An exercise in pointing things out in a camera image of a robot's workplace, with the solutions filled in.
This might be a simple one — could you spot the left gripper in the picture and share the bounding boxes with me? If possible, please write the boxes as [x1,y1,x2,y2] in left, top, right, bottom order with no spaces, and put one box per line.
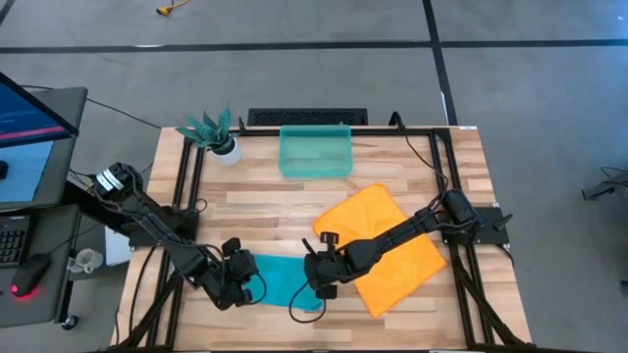
[214,249,261,310]

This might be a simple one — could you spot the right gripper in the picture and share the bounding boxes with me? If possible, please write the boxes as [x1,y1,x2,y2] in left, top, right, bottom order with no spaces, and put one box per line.
[302,244,352,300]

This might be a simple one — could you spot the teal microfiber towel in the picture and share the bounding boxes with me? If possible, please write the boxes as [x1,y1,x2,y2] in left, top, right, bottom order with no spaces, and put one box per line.
[243,253,326,313]

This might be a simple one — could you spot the orange microfiber towel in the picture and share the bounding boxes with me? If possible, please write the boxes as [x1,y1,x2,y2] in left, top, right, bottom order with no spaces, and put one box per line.
[312,182,448,319]

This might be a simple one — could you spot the teal translucent plastic basket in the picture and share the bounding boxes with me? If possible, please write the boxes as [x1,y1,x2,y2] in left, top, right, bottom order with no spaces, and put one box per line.
[278,124,354,179]

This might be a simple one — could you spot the artificial plant in white pot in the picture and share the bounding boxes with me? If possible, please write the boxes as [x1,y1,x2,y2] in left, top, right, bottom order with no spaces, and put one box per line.
[175,105,243,168]

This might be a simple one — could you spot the white box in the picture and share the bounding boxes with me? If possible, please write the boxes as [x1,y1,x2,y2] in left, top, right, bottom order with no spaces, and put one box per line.
[104,226,132,267]

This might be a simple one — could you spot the black floor vent grille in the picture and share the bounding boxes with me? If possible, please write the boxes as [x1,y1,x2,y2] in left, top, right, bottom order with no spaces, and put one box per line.
[246,107,369,127]

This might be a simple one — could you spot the white mug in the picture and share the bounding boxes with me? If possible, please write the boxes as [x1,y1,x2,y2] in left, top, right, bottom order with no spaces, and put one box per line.
[66,248,105,275]

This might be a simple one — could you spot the grey computer cart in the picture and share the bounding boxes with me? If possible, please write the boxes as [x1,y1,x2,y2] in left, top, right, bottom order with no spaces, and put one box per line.
[0,86,89,329]

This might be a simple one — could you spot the black computer mouse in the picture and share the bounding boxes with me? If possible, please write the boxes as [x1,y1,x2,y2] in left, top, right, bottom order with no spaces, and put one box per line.
[10,253,52,299]

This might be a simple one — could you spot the black computer keyboard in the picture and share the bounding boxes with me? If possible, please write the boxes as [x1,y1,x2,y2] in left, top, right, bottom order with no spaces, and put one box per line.
[0,215,31,270]

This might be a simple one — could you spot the black computer monitor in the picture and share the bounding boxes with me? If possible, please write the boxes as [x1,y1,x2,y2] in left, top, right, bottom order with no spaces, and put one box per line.
[0,72,80,149]

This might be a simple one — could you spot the black stand legs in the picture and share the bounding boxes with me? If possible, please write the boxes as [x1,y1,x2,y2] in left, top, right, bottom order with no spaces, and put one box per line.
[581,166,628,202]

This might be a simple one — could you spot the black aluminium table frame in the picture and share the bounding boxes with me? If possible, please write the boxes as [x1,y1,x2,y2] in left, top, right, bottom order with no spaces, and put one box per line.
[112,125,536,353]

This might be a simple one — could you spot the thin black floor cable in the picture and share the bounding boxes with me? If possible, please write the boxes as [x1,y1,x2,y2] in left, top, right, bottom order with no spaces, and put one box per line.
[19,85,163,130]

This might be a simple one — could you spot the yellow cable plug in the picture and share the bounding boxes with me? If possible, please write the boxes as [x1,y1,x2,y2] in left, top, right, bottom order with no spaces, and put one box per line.
[155,0,191,17]

